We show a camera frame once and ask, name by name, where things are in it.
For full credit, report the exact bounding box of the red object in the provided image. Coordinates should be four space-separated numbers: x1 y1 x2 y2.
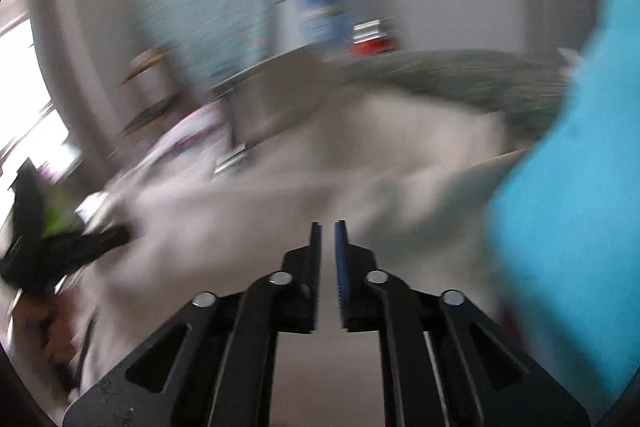
350 21 396 58

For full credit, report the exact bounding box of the blue cartoon print quilt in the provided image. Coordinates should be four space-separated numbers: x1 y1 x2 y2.
487 0 640 413

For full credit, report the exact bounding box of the green paper shopping bag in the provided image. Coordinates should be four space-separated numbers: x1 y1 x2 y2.
42 187 83 238

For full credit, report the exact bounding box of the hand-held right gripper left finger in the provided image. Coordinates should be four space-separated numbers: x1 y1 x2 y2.
62 221 323 427

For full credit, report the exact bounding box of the beige zip jacket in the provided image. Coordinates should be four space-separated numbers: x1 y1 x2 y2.
75 44 531 427

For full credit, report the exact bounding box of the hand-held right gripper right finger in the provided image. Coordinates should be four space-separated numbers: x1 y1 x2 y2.
334 219 591 427

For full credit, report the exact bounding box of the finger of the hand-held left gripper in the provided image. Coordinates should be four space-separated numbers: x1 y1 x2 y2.
62 224 132 264
12 159 48 239

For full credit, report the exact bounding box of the green patterned lace pillow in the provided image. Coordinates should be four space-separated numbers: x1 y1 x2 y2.
345 49 571 138

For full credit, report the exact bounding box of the window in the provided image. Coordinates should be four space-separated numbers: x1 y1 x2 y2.
0 12 76 188

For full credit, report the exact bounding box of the wooden chair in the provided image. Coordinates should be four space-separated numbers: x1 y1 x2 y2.
117 47 176 128

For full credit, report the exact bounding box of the person's left forearm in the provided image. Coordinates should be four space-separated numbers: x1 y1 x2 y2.
10 292 96 388

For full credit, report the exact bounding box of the blue water jug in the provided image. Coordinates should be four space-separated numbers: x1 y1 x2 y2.
295 0 351 48

